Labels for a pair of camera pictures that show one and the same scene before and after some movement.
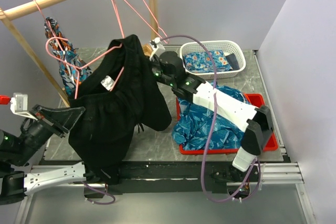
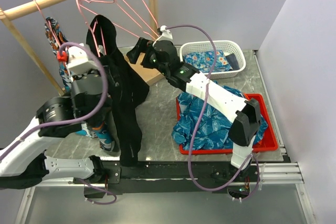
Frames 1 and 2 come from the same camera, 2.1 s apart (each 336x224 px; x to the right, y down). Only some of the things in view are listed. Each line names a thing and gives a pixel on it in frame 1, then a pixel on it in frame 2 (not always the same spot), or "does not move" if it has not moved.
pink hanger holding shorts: x=45 y=20 does not move
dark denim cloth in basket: x=233 y=61 does not move
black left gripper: x=64 y=118 → x=78 y=76
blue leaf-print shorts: x=197 y=128 does not move
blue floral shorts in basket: x=199 y=62 does not move
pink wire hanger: x=77 y=68 → x=80 y=6
